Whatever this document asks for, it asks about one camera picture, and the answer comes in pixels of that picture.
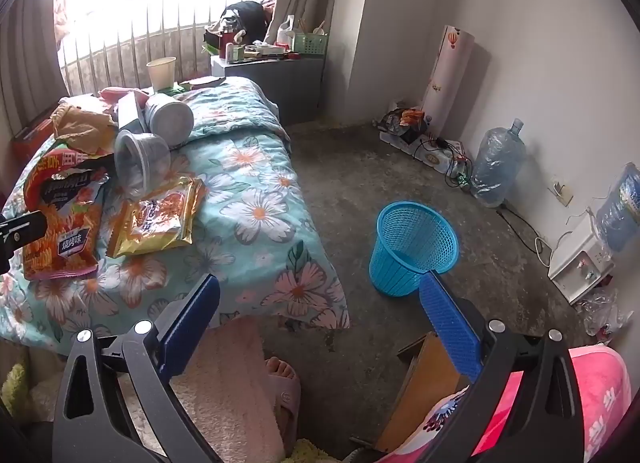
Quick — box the gold snack bag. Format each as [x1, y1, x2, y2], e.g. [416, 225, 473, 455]
[106, 177, 208, 259]

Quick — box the pink packet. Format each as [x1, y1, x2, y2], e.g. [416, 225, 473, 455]
[98, 87, 150, 106]

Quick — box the cream paper cup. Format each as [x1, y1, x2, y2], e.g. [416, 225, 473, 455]
[146, 57, 177, 92]

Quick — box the printed wallpaper roll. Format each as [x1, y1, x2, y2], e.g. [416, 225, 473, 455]
[421, 24, 476, 141]

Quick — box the black bag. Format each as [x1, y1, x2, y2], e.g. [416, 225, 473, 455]
[220, 0, 271, 36]

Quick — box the blue plastic waste basket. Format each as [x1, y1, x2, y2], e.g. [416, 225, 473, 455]
[369, 201, 460, 294]

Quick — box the beige fleece blanket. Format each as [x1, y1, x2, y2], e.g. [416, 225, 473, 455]
[120, 318, 286, 463]

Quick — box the clear plastic bag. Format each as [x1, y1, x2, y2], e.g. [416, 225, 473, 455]
[580, 288, 633, 344]

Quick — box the orange snack bag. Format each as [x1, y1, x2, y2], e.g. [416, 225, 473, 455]
[22, 140, 108, 281]

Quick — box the floral teal quilt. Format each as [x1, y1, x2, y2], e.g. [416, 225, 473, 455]
[0, 77, 351, 356]

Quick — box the clear plastic container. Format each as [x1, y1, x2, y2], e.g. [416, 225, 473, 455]
[114, 130, 172, 194]

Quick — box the full blue water jug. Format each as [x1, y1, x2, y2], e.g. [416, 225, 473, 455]
[595, 163, 640, 254]

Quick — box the white carton box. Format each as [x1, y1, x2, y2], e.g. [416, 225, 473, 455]
[117, 92, 149, 132]

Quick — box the wooden stool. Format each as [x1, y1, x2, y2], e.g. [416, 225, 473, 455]
[375, 330, 471, 454]

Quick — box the red cardboard box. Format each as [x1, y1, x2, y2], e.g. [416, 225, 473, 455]
[11, 110, 56, 164]

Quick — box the grey nightstand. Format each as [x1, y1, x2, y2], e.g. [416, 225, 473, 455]
[210, 54, 326, 124]

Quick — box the green plastic basket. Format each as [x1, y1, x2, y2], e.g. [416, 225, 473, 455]
[292, 32, 329, 56]

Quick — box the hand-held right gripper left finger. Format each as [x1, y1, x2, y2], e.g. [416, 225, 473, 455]
[51, 273, 221, 463]

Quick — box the person's foot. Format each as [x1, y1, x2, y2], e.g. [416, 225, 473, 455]
[265, 357, 299, 394]

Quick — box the grey curtain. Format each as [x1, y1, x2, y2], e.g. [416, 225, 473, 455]
[0, 0, 65, 144]

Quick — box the white water dispenser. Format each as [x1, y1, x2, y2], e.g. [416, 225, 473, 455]
[547, 218, 616, 305]

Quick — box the white plastic jug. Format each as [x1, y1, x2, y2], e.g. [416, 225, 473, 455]
[276, 15, 296, 46]

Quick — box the pink slipper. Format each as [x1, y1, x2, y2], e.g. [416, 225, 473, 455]
[267, 375, 302, 454]

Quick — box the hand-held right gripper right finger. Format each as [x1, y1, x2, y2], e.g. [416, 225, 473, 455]
[419, 270, 587, 463]

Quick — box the brown paper bag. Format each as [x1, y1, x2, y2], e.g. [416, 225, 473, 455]
[51, 104, 118, 154]

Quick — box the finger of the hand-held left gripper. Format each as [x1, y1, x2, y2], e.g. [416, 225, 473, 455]
[0, 211, 48, 275]

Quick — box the pink blanket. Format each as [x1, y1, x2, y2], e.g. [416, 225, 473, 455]
[390, 345, 632, 463]

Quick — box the white round tub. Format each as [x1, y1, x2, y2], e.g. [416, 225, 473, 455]
[142, 93, 195, 148]

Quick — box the empty clear water jug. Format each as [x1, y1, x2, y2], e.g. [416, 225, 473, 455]
[470, 118, 527, 208]

